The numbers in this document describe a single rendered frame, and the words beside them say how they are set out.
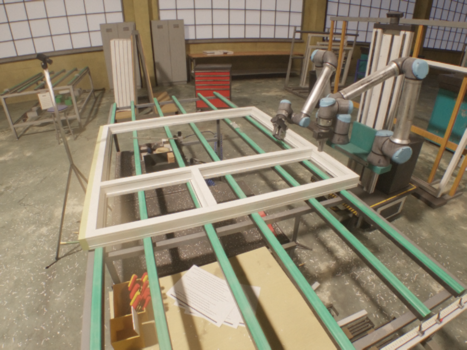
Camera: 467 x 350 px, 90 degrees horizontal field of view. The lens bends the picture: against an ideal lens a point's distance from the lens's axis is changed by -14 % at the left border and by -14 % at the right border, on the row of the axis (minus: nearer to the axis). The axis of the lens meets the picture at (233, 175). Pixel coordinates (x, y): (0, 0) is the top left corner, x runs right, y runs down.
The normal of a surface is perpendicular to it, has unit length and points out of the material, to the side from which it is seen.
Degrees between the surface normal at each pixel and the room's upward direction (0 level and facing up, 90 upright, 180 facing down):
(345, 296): 0
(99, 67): 90
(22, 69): 90
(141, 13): 90
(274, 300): 0
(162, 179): 90
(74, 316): 0
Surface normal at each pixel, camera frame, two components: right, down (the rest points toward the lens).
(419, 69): 0.14, 0.38
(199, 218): 0.35, 0.47
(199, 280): 0.00, -0.86
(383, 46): -0.91, 0.22
